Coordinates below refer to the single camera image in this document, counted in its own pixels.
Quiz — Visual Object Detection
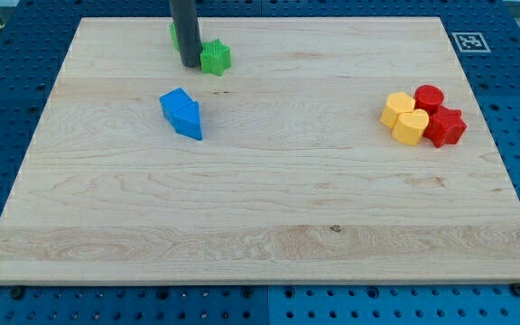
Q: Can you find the green circle block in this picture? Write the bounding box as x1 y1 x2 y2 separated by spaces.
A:
169 23 180 52

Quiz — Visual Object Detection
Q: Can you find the green star block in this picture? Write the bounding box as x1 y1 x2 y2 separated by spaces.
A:
200 39 231 76

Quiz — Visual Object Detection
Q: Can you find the red star block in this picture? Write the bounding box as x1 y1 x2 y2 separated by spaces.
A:
423 106 467 148

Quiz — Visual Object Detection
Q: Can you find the light wooden board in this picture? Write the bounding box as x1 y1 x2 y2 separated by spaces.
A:
0 17 520 286

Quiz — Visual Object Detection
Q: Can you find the blue triangle block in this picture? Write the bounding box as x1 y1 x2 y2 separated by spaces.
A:
172 102 202 141

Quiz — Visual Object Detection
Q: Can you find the blue cube block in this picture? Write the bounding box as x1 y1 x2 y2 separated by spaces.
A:
159 88 193 123

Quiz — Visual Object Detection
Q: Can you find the yellow hexagon block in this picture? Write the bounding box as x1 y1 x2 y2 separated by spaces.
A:
379 92 415 129

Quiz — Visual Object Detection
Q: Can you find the yellow heart block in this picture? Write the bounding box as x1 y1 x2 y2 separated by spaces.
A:
392 109 430 146

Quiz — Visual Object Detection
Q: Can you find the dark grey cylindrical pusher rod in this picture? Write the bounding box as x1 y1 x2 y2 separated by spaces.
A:
169 0 202 68

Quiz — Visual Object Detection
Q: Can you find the red cylinder block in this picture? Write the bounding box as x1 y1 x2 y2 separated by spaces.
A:
413 85 445 115

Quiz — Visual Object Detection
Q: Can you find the white fiducial marker tag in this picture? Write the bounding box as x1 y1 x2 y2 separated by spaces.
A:
452 32 490 53

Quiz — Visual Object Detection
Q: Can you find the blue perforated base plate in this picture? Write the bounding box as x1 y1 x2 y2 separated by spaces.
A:
0 1 520 324

